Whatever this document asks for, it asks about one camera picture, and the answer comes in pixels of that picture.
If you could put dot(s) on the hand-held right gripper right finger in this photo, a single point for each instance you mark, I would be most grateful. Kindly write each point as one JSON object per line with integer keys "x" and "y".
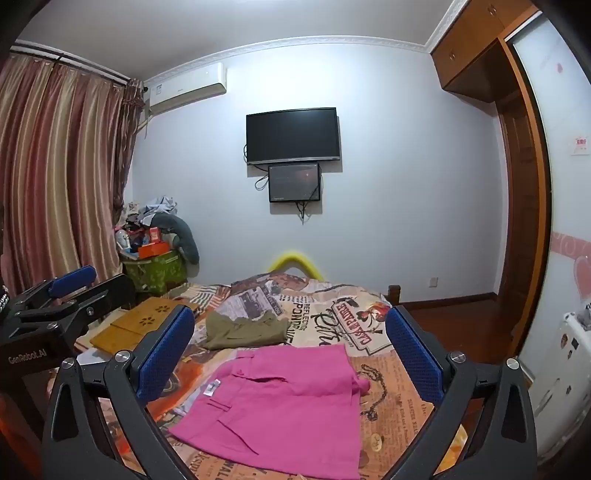
{"x": 413, "y": 350}

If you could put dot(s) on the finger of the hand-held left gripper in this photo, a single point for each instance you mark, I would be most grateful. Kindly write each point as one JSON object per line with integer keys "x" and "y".
{"x": 113, "y": 293}
{"x": 74, "y": 279}

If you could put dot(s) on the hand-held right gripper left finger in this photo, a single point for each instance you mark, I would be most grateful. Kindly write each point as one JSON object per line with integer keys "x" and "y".
{"x": 168, "y": 350}

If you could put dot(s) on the pink pants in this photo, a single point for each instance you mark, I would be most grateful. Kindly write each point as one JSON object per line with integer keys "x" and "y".
{"x": 286, "y": 406}

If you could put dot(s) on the olive green pants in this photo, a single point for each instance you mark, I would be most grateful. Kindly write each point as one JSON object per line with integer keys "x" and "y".
{"x": 244, "y": 330}

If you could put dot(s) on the bamboo lap desk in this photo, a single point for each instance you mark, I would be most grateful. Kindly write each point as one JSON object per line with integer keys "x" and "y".
{"x": 134, "y": 323}

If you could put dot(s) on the orange box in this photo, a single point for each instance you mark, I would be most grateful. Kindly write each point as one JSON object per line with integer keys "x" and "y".
{"x": 152, "y": 250}

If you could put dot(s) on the small red box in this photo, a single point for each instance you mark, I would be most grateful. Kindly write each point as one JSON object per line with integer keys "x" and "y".
{"x": 154, "y": 235}

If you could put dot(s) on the newspaper printed blanket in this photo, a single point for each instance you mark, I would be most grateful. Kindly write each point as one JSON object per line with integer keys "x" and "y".
{"x": 392, "y": 424}

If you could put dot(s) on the pile of clothes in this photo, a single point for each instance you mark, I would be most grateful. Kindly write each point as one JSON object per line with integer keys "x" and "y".
{"x": 157, "y": 205}

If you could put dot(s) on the striped red curtain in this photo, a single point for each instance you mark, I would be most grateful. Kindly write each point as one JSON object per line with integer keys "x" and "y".
{"x": 55, "y": 161}

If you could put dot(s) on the yellow foam tube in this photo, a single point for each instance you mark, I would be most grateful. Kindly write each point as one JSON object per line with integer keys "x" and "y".
{"x": 295, "y": 256}

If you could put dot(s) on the brown wooden door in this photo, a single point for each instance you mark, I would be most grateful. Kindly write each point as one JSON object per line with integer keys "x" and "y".
{"x": 519, "y": 207}

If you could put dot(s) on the small black monitor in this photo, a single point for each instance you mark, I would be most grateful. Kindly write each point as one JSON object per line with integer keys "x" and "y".
{"x": 294, "y": 182}

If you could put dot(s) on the white sliding wardrobe door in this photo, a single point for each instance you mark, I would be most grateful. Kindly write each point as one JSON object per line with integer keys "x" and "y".
{"x": 563, "y": 194}

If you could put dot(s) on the white air conditioner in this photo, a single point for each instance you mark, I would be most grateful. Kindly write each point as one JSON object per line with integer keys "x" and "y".
{"x": 184, "y": 87}

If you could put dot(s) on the curtain rod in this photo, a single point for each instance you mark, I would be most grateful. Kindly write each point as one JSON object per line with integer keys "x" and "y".
{"x": 69, "y": 57}

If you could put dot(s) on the large black television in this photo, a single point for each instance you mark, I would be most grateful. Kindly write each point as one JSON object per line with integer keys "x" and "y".
{"x": 293, "y": 136}

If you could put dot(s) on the red and white sticker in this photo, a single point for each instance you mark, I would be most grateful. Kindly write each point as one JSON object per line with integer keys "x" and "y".
{"x": 579, "y": 145}

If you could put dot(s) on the wooden overhead cabinet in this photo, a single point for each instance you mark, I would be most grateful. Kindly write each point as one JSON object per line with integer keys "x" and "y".
{"x": 466, "y": 55}

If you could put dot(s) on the wooden bed post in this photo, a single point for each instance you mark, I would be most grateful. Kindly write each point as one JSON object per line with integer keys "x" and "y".
{"x": 394, "y": 295}

